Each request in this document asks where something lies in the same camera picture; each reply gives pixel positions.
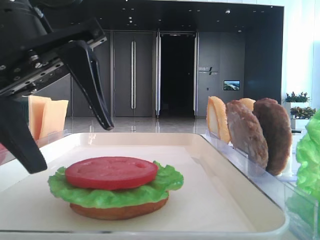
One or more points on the green lettuce leaf in rack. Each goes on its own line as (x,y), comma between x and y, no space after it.
(308,155)

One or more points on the far brown meat patty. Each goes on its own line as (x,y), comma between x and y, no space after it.
(246,133)

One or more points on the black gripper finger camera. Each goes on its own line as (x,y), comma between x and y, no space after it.
(16,137)

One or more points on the bread bun slice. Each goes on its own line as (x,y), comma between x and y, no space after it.
(248,102)
(217,119)

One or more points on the cream plastic tray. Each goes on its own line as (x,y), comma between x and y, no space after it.
(216,202)

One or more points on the dark double door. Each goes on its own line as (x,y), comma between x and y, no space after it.
(133,74)

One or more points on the brown meat patty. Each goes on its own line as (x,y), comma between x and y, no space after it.
(246,133)
(275,123)

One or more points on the left orange cheese slice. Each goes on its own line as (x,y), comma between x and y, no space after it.
(36,106)

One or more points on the near bread bun slice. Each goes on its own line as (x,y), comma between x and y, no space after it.
(248,102)

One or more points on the red tomato slice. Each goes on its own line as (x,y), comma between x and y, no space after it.
(111,173)

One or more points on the near brown meat patty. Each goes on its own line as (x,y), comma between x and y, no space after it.
(275,123)

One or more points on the clear bun rack rail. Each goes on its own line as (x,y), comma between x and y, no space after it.
(216,142)

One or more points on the green lettuce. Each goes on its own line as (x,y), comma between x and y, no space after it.
(167,179)

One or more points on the wall screen display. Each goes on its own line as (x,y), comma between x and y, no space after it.
(231,85)

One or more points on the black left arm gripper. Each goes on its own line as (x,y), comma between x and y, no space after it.
(29,46)

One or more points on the clear lettuce rack rail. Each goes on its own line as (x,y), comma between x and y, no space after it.
(304,212)

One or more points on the potted plants in planter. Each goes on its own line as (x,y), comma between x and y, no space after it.
(298,107)

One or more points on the far bread bun slice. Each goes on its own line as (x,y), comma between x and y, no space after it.
(217,119)

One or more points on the white patty pusher block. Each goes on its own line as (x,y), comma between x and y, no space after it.
(287,171)

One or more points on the clear patty rack rail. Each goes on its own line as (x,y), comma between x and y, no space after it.
(258,171)

